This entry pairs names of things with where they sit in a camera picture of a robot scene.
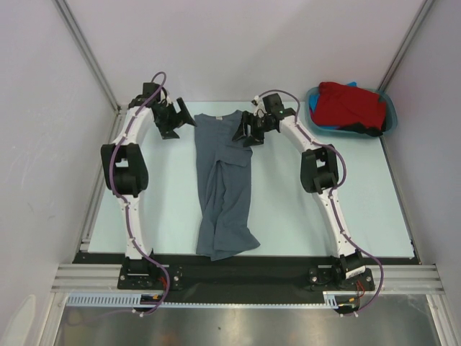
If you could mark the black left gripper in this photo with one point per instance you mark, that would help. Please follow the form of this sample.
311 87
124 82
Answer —
166 131

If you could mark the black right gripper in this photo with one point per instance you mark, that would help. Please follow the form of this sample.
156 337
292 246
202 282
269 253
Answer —
256 138

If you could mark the grey blue t shirt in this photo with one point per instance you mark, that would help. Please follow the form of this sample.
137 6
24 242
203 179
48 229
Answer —
224 187

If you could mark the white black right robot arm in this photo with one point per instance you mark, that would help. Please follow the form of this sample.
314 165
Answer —
319 176

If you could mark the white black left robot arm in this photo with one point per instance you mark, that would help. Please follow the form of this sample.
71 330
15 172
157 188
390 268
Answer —
126 172

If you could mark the red t shirt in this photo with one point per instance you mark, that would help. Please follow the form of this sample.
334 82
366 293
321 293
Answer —
340 105

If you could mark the black t shirt in basket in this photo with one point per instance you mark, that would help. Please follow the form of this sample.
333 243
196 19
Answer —
363 129

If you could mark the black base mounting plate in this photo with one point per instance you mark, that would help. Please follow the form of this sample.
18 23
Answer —
244 280

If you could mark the blue plastic basket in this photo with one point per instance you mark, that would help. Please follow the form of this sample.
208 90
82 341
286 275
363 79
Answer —
331 131

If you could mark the right aluminium corner post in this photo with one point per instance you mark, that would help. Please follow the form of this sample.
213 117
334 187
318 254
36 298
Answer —
417 23

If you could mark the aluminium corner post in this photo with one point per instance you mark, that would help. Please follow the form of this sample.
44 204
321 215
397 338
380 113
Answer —
417 23
87 53

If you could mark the left aluminium corner post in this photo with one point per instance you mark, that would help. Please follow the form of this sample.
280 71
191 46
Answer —
87 53

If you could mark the aluminium front frame rail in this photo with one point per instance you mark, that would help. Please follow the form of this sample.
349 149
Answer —
398 279

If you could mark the slotted grey cable duct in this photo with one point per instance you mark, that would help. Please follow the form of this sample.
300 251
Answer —
149 301

